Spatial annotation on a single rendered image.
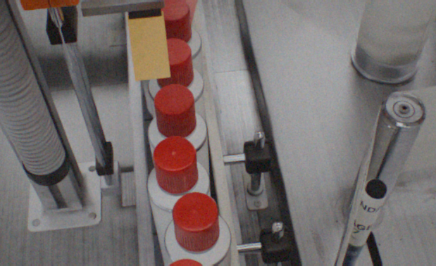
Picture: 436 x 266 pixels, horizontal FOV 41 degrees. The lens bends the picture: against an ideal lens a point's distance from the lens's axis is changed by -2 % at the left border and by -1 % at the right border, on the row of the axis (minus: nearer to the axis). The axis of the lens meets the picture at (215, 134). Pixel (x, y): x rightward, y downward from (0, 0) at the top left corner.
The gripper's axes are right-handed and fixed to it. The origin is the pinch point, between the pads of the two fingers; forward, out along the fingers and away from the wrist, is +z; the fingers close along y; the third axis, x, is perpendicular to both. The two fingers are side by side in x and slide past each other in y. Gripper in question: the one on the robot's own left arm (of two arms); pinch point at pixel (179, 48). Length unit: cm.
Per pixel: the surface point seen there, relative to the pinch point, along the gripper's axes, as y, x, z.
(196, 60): 1.0, -13.4, -0.3
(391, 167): 16.5, -21.9, 10.8
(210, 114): 2.2, -4.4, 7.5
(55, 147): -10.8, -29.2, 1.9
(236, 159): 4.0, -8.8, 11.9
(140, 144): -5.8, -12.1, 7.5
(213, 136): 2.0, -6.8, 9.5
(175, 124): -2.1, -23.9, 3.1
